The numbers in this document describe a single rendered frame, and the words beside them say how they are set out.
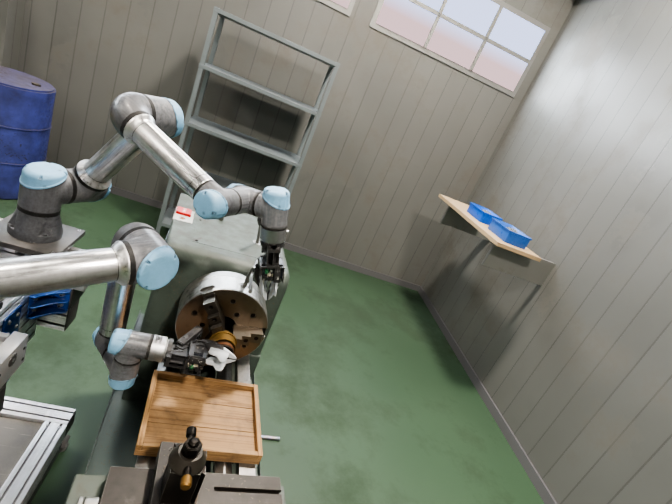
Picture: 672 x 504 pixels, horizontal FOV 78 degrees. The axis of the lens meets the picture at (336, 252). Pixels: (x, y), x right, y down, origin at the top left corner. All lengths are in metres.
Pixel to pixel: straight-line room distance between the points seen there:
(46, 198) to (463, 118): 4.38
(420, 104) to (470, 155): 0.88
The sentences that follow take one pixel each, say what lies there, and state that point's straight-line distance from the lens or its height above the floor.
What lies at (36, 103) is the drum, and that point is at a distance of 4.43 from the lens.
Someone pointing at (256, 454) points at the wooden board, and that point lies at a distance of 1.42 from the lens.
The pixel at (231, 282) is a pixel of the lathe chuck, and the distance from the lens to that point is 1.48.
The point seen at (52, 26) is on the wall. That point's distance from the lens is 5.18.
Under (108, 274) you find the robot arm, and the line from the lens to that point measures 1.13.
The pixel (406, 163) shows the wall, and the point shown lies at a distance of 5.04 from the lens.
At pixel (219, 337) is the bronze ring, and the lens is 1.42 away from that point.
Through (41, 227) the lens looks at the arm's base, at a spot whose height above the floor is 1.21.
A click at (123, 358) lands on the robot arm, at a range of 1.37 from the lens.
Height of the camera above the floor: 1.96
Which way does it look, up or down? 20 degrees down
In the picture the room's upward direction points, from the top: 24 degrees clockwise
